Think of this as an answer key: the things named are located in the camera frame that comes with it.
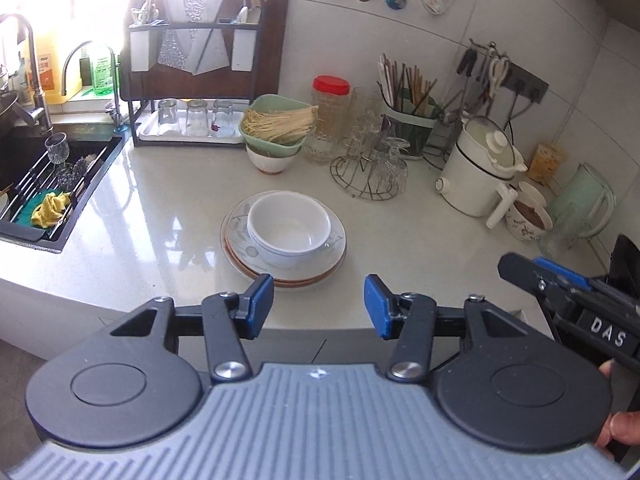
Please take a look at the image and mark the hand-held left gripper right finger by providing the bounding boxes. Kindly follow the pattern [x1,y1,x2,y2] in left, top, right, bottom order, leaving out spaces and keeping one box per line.
[364,274,543,382]

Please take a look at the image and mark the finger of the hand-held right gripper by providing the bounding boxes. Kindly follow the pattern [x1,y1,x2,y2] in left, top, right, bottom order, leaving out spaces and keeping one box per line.
[532,257,640,308]
[498,253,591,312]

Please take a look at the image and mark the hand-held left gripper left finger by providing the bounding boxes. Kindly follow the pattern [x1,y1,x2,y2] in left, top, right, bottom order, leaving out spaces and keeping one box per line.
[109,274,275,382]

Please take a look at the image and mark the white ceramic bowl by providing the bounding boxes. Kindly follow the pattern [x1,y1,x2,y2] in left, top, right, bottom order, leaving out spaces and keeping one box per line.
[247,194,332,251]

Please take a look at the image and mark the person's right hand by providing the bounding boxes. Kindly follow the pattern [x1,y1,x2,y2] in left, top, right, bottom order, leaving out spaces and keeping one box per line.
[596,360,640,461]

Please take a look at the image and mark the clear ribbed glass mug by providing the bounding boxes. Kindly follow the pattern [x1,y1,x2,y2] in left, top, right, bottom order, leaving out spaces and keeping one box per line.
[539,207,581,258]

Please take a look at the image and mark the floral ceramic mug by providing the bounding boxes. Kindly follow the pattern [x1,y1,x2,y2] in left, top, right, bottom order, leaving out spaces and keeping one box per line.
[505,182,553,242]

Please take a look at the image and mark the pale green kettle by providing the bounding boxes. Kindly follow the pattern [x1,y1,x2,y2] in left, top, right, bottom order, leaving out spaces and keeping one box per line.
[545,162,617,241]

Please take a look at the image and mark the white electric cooker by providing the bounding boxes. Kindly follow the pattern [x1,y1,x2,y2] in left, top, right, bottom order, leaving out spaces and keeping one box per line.
[435,116,528,231]

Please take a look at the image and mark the clear cut-glass cup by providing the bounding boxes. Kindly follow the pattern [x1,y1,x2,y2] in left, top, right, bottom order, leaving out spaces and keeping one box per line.
[350,87,383,136]
[375,137,411,193]

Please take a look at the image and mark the white bowl with red foot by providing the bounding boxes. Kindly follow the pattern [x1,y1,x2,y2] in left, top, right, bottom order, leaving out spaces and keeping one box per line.
[246,142,303,176]

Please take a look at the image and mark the green white chopstick holder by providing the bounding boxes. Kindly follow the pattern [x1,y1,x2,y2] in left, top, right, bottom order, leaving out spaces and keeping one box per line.
[382,97,440,148]

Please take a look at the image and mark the dried noodles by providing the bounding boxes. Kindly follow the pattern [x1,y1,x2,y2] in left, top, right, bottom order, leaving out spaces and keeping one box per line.
[242,106,320,142]

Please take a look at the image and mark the clear drinking glass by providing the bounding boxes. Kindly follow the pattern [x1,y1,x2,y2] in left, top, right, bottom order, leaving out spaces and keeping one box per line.
[210,100,236,137]
[186,99,209,136]
[157,99,180,131]

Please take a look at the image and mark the glass jar with red lid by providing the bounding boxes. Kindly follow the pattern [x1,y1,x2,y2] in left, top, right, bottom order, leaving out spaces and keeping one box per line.
[306,76,351,165]

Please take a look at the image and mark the green plastic basket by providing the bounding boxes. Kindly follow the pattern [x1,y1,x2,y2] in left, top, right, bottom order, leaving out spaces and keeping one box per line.
[239,94,317,147]

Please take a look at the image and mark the white drip tray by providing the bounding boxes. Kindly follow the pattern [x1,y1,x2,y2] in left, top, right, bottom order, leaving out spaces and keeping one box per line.
[137,107,246,143]

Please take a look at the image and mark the bundle of chopsticks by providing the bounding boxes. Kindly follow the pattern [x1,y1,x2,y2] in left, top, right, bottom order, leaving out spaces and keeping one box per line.
[377,52,438,111]

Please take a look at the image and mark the clear textured glass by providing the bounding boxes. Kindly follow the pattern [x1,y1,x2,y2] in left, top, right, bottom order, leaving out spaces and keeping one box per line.
[52,157,88,191]

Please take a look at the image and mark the yellow cloth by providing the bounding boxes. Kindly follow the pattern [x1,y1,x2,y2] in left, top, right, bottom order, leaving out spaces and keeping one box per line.
[31,191,71,228]

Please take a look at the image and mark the black dish rack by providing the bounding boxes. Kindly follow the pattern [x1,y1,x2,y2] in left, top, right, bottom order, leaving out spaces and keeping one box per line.
[127,0,266,147]

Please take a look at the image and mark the small steel faucet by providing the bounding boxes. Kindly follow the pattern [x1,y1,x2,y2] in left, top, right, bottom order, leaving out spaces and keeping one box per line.
[61,40,126,128]

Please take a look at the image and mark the green scrub cloth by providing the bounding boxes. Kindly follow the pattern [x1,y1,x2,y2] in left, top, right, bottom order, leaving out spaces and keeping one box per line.
[12,192,66,226]

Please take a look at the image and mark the dark wooden cutting board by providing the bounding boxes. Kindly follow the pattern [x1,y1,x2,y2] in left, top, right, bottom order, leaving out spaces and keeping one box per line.
[119,0,291,108]

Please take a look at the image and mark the white utensil holder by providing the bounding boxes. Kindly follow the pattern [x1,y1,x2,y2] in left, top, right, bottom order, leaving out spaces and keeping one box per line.
[129,22,153,72]
[231,24,257,72]

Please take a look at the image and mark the clear glass goblet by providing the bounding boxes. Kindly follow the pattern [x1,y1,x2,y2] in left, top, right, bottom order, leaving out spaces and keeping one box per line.
[45,132,69,165]

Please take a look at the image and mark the black sink drain rack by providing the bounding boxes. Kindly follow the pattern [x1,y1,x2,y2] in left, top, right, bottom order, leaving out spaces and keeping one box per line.
[0,140,101,241]

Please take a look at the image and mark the silver patterned cloth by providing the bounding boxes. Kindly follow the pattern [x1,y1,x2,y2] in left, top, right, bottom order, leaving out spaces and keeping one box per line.
[157,0,233,77]

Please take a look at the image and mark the green detergent bottle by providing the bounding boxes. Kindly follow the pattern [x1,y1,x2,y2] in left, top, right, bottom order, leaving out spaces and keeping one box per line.
[90,45,118,96]

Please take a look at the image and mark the black kitchen sink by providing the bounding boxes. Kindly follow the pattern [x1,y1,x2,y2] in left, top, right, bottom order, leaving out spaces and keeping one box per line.
[0,120,128,253]

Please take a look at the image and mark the yellow oil bottle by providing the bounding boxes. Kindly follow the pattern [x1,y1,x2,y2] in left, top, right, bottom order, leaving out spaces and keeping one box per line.
[27,25,83,106]

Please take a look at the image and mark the tall steel faucet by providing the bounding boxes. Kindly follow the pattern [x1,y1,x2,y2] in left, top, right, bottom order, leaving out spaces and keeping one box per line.
[0,14,53,136]

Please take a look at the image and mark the wire cup rack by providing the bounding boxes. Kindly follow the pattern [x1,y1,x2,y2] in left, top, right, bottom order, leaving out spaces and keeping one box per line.
[330,125,411,201]

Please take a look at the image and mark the black wire stand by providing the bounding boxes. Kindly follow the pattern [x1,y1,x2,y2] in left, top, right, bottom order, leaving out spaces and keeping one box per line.
[424,115,466,168]

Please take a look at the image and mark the dark wall hook rail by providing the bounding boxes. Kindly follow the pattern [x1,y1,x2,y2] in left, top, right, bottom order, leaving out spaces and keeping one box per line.
[470,37,548,106]

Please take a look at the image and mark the white-handled scissors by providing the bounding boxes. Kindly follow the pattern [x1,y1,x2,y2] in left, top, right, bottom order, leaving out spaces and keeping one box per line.
[487,55,511,98]

